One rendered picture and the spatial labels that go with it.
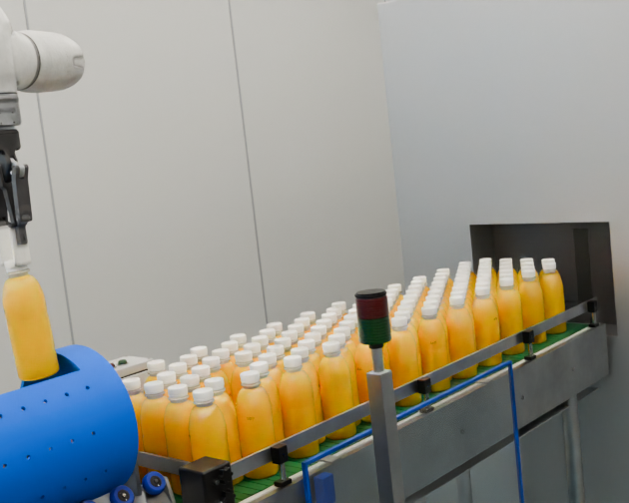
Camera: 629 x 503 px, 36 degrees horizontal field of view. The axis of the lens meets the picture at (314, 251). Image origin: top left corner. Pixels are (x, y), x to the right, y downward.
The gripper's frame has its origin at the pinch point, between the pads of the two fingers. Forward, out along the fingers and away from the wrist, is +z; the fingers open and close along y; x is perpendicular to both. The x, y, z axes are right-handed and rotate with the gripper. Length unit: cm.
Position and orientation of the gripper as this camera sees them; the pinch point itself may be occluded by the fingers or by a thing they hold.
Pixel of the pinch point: (13, 246)
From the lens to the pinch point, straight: 175.4
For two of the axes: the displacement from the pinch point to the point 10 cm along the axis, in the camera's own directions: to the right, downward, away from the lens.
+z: 1.1, 9.9, 1.2
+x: 6.6, -1.7, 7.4
